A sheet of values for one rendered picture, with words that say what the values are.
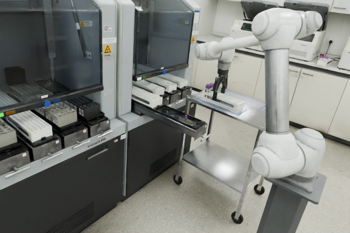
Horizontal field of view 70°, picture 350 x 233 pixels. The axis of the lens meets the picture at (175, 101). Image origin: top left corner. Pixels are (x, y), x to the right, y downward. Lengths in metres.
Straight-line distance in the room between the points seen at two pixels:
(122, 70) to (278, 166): 1.01
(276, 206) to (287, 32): 0.90
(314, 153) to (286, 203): 0.32
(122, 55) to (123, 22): 0.19
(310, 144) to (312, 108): 2.36
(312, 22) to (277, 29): 0.18
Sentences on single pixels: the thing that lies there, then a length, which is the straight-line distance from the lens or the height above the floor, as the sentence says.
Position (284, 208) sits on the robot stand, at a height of 0.54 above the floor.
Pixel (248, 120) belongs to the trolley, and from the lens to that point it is 1.68.
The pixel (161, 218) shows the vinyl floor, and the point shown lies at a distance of 2.04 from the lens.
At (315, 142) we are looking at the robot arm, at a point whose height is 0.95.
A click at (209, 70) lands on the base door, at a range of 4.08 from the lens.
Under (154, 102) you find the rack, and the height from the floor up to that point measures 0.85.
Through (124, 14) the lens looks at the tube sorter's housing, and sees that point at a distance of 1.53.
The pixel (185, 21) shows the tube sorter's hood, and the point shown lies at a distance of 1.97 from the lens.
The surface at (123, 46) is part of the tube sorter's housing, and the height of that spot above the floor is 1.20.
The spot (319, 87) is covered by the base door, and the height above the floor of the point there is 0.64.
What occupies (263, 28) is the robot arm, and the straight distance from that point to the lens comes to 1.15.
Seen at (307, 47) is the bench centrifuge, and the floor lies 1.08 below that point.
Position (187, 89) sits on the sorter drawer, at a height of 0.81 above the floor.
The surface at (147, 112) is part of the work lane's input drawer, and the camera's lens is 1.67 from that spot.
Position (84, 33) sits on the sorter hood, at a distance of 1.37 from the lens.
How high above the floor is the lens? 1.52
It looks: 23 degrees down
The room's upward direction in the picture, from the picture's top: 6 degrees clockwise
